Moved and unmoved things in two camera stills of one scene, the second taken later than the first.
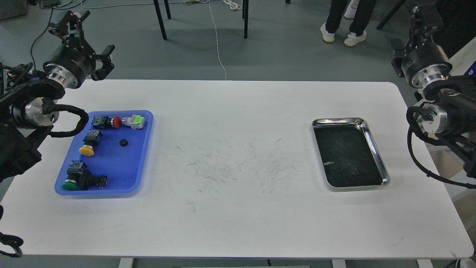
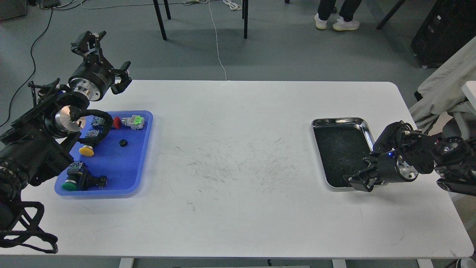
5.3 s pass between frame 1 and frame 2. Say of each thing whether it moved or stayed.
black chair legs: stayed
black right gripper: moved
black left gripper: moved
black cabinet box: stayed
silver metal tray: stayed
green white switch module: stayed
